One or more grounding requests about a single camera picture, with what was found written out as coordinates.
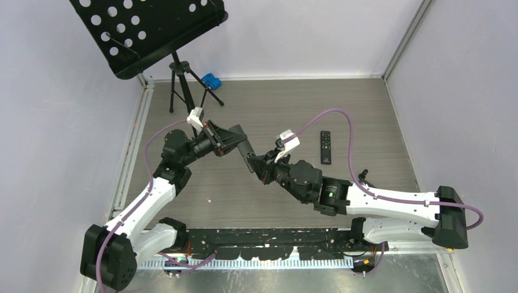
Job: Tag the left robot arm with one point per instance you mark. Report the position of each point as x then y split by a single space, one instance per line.
111 253

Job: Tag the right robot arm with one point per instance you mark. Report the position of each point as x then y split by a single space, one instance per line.
380 215

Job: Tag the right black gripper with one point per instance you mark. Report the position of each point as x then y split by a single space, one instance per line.
267 165

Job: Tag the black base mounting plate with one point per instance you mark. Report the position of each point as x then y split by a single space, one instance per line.
268 244

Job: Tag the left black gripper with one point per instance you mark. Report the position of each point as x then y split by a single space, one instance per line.
221 138

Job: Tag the black remote control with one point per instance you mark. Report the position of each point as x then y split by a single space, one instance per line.
326 157
244 147

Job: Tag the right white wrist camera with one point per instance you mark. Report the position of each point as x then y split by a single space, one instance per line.
286 142

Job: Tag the black tripod stand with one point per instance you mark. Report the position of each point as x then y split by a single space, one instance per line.
179 86

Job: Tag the small black peg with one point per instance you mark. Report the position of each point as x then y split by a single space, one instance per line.
362 176

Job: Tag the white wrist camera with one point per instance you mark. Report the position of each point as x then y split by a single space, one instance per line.
286 142
195 118

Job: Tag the blue plastic object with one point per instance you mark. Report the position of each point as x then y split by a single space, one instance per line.
211 81

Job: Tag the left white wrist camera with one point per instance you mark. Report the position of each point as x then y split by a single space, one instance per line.
195 118

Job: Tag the black perforated music stand desk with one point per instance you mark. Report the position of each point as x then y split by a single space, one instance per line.
134 35

